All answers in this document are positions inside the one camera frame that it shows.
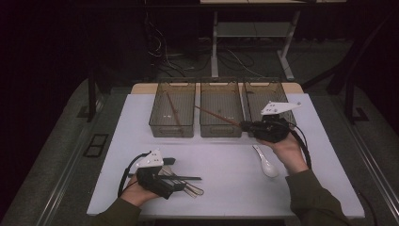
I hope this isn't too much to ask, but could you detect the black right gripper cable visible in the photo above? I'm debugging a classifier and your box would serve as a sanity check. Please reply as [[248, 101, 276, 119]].
[[288, 122, 313, 170]]

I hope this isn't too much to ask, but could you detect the tangle of floor cables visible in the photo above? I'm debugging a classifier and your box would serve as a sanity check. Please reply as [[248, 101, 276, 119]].
[[144, 12, 264, 79]]

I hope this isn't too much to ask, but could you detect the brown wooden chopstick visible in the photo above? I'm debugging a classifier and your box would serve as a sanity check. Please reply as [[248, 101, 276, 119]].
[[194, 105, 243, 127], [165, 91, 184, 135]]

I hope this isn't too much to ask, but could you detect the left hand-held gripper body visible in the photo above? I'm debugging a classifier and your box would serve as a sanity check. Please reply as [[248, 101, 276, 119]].
[[135, 149, 177, 201]]

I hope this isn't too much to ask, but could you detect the person's right hand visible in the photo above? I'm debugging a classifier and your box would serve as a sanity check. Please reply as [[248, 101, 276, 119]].
[[258, 131, 310, 175]]

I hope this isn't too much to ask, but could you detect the black floor socket frame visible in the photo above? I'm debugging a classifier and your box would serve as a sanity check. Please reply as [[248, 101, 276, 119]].
[[83, 134, 110, 158]]

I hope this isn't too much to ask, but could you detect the black metal stand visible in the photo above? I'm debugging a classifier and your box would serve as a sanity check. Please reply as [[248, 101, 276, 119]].
[[301, 12, 399, 125]]

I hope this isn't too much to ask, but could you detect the white ceramic spoon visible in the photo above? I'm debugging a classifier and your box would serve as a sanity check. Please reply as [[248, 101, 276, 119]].
[[252, 144, 279, 179]]

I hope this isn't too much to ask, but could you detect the translucent grey plastic bin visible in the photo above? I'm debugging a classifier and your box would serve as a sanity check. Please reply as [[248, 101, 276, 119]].
[[199, 82, 246, 138], [242, 82, 297, 138], [149, 82, 197, 138]]

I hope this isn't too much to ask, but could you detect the metal floor rail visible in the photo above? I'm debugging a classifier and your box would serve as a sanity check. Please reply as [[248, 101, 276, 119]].
[[36, 123, 95, 226], [352, 136, 399, 215]]

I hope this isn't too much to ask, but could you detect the white metal desk frame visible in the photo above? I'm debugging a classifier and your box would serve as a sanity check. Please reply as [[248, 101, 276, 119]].
[[199, 0, 347, 82]]

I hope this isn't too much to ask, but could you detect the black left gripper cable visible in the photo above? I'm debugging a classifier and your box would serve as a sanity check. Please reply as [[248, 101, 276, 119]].
[[117, 151, 152, 199]]

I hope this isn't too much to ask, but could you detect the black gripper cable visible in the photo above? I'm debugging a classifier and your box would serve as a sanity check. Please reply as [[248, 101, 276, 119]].
[[288, 122, 313, 170], [117, 151, 152, 199]]

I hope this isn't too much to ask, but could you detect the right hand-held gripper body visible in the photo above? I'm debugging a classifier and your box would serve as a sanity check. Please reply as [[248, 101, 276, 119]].
[[250, 101, 302, 144]]

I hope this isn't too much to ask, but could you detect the metal table knife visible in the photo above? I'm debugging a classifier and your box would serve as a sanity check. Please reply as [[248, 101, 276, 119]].
[[161, 166, 205, 197]]

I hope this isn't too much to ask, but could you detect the person's left hand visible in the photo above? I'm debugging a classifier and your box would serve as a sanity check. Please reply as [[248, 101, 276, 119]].
[[120, 173, 160, 208]]

